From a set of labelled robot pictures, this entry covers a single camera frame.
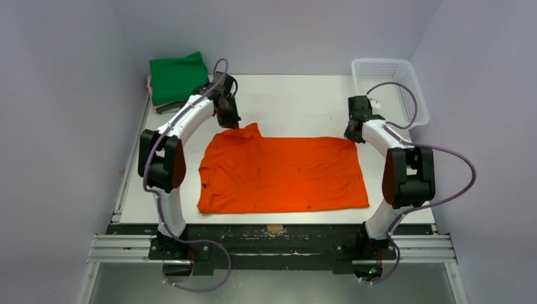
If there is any folded grey t-shirt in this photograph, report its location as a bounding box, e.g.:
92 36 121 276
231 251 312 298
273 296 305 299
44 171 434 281
156 100 186 115

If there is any orange t-shirt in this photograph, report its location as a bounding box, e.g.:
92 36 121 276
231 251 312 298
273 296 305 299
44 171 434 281
198 123 369 214

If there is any folded pink t-shirt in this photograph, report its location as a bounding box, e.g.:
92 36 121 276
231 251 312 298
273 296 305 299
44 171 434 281
146 75 187 108

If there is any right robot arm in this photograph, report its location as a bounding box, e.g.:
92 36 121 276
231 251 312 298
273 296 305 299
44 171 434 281
344 96 436 243

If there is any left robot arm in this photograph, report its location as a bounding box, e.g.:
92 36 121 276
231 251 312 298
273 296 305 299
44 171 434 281
138 72 241 245

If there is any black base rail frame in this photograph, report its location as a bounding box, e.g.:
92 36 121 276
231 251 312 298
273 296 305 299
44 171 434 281
89 224 457 280

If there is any folded green t-shirt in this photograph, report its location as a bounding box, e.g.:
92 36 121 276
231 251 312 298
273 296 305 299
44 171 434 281
149 51 208 106

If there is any white plastic basket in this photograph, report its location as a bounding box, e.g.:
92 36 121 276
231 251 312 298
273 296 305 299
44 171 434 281
351 58 430 127

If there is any brown tape piece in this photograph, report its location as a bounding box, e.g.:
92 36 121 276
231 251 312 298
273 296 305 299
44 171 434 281
267 224 285 235

